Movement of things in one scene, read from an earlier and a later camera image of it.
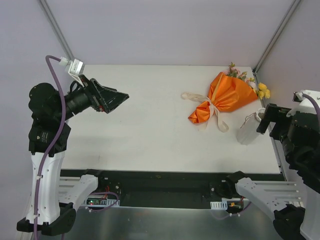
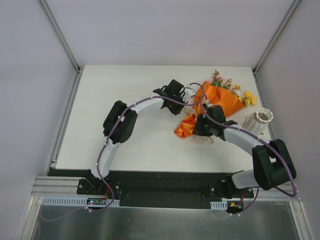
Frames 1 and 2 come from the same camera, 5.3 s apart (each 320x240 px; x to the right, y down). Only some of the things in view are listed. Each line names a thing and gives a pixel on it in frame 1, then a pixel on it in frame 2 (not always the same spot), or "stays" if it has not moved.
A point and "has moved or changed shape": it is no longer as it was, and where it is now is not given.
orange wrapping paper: (228, 93) to (215, 95)
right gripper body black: (275, 120) to (200, 128)
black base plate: (171, 188) stays
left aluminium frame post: (57, 30) stays
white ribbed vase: (248, 133) stays
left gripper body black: (95, 93) to (180, 100)
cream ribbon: (201, 126) has moved or changed shape
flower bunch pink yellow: (261, 89) to (247, 98)
